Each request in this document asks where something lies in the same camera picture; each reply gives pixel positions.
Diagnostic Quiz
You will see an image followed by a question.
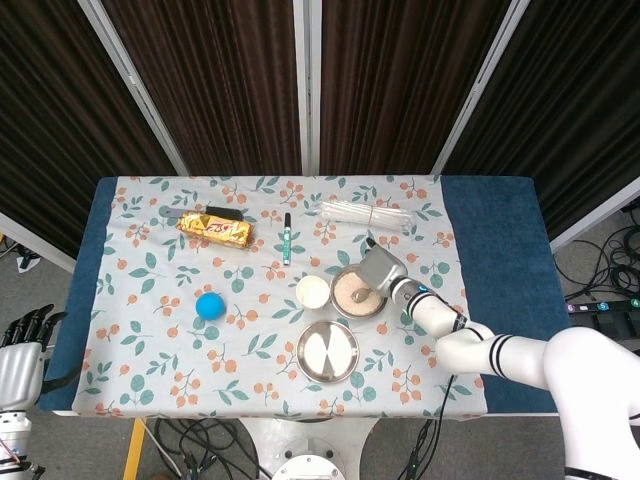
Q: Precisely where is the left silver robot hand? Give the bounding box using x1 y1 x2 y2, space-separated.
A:
0 303 81 409

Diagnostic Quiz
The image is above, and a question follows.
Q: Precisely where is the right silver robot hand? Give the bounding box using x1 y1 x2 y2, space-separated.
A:
359 238 407 295

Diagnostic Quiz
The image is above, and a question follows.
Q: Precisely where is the steel bowl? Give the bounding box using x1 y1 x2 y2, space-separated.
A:
329 263 390 320

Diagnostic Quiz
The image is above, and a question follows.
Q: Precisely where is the white paper cup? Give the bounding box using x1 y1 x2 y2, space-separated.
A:
295 274 332 310

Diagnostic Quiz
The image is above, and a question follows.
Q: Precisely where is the bundle of white straws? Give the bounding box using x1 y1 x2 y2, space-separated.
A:
318 199 416 232

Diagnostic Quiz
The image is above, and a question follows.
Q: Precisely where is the steel plate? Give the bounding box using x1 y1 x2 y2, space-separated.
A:
295 320 361 385

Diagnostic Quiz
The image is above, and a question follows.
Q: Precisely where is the green marker pen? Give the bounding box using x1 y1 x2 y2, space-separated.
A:
281 212 293 267

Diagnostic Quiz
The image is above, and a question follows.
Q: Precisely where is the blue table cover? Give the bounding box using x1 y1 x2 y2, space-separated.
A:
37 174 594 416

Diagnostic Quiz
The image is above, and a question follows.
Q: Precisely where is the yellow floor strip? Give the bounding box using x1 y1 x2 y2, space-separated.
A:
122 418 147 480

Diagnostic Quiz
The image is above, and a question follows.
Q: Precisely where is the floral tablecloth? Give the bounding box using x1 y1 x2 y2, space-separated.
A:
69 174 490 420

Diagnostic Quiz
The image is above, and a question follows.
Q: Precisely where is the gold biscuit packet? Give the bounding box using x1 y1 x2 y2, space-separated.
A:
177 210 255 250

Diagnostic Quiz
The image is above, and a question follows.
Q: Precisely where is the blue ball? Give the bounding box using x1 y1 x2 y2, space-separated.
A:
194 292 228 322

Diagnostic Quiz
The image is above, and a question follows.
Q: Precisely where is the dark brown partition screen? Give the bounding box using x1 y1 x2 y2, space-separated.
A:
79 0 309 177
305 0 526 177
0 0 187 274
432 0 640 251

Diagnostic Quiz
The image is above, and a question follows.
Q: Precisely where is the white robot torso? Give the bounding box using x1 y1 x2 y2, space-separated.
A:
239 417 381 480

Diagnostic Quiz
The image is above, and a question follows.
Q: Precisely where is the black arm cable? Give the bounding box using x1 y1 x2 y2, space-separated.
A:
437 372 457 419

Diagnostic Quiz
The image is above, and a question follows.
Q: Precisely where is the black floor cable bundle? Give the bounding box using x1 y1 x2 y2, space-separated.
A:
144 418 266 480
554 209 640 301

